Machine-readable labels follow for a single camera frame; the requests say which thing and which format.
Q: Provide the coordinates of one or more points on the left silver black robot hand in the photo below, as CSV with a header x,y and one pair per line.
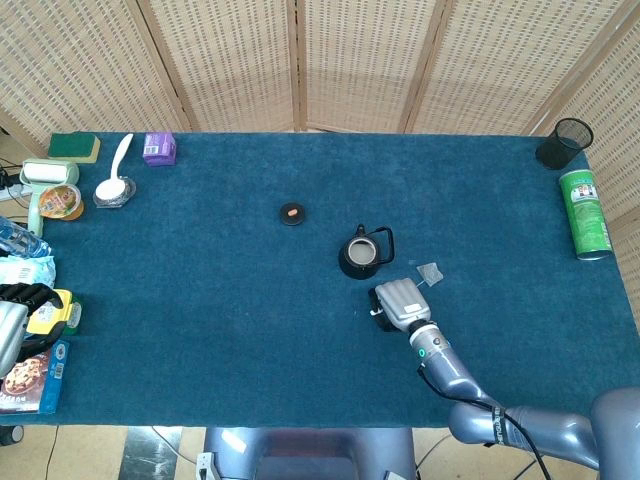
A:
x,y
10,325

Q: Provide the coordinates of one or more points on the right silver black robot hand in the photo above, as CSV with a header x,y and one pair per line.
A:
x,y
402,305

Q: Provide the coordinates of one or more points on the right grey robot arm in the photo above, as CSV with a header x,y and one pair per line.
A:
x,y
450,370

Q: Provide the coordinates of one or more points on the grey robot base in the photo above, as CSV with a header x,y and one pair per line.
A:
x,y
310,455

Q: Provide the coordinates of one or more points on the black teapot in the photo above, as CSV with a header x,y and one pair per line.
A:
x,y
350,270

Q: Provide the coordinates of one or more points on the black teapot lid orange knob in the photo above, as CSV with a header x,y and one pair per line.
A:
x,y
292,213

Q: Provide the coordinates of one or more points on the yellow green box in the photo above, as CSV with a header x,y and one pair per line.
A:
x,y
45,317

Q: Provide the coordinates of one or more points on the white wet wipes pack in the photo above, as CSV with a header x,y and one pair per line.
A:
x,y
25,272

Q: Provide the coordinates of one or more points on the blue cookie box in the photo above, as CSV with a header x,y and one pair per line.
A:
x,y
30,385

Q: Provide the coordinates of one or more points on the clear water bottle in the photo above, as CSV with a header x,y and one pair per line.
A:
x,y
22,242

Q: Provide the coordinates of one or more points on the black caster wheel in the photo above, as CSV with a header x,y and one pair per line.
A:
x,y
11,435

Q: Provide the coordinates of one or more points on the orange snack cup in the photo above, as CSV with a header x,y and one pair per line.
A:
x,y
60,202

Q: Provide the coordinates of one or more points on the white power strip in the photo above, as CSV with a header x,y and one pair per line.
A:
x,y
12,191

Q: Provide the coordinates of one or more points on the light green lint roller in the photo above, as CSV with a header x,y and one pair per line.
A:
x,y
47,172

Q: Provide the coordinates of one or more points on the white plastic spoon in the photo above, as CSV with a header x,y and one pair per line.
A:
x,y
112,187

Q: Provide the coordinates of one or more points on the clear glass bowl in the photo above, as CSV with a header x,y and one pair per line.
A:
x,y
128,196

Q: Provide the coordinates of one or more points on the blue table cloth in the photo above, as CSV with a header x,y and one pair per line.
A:
x,y
225,310

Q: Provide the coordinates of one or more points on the green yellow sponge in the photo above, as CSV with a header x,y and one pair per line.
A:
x,y
72,145

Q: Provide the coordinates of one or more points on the green chip can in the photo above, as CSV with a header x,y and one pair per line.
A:
x,y
587,220

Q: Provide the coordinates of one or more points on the black mesh pen holder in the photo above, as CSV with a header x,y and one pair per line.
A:
x,y
557,150

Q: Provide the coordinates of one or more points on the purple box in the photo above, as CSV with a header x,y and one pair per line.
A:
x,y
160,150

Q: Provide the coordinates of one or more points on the bamboo folding screen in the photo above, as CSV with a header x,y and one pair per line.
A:
x,y
250,60

